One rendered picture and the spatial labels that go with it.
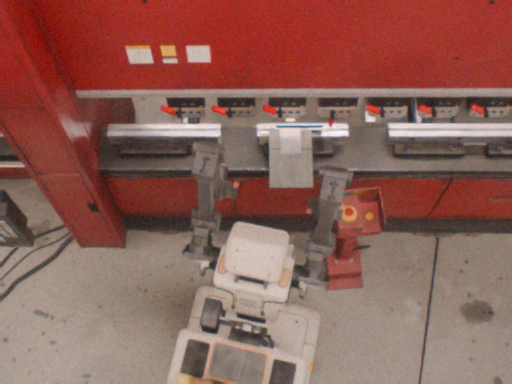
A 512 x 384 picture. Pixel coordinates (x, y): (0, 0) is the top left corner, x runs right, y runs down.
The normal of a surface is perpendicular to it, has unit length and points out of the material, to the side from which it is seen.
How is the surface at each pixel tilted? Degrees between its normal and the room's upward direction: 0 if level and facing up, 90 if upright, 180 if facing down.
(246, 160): 0
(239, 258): 48
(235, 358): 0
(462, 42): 90
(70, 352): 0
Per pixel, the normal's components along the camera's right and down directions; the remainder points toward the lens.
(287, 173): -0.08, -0.42
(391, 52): -0.04, 0.91
